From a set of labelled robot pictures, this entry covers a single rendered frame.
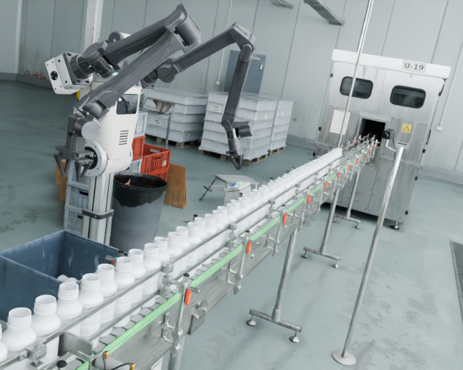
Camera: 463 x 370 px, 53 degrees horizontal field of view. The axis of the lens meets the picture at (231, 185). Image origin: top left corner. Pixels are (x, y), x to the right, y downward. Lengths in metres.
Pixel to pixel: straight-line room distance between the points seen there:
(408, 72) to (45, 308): 5.58
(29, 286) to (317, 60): 10.87
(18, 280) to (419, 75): 5.33
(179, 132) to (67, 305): 7.98
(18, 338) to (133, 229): 2.89
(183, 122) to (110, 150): 6.91
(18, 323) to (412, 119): 5.62
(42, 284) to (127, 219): 2.25
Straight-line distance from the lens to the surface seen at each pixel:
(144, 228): 3.77
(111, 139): 1.94
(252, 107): 8.19
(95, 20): 11.92
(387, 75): 6.17
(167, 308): 1.32
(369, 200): 6.30
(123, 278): 1.13
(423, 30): 11.77
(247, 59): 1.98
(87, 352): 0.99
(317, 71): 11.96
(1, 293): 1.69
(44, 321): 0.96
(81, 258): 1.83
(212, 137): 8.47
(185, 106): 8.80
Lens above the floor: 1.64
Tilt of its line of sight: 14 degrees down
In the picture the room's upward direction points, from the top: 10 degrees clockwise
